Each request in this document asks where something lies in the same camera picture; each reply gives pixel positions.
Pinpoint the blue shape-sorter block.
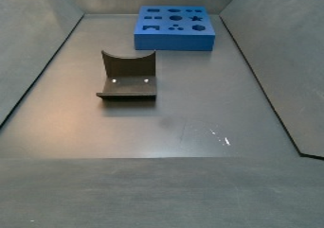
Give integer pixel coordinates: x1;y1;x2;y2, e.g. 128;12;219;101
134;6;215;51

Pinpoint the black curved holder stand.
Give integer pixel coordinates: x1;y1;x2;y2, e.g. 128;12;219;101
96;51;156;99

